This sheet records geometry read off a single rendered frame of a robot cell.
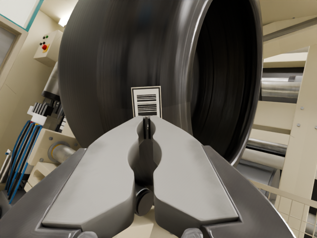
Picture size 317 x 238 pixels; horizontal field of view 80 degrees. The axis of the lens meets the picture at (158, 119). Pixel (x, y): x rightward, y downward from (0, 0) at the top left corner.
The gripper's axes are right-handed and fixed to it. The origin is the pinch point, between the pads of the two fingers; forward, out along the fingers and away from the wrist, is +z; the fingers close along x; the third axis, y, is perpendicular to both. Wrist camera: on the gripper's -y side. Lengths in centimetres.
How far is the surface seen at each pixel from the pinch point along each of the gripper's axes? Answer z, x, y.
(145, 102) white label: 12.7, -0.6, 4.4
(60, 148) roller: 30.7, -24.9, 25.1
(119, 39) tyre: 16.8, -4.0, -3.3
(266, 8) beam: 72, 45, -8
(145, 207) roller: 9.8, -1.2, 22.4
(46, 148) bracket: 30.9, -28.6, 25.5
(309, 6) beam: 65, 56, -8
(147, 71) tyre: 14.2, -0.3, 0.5
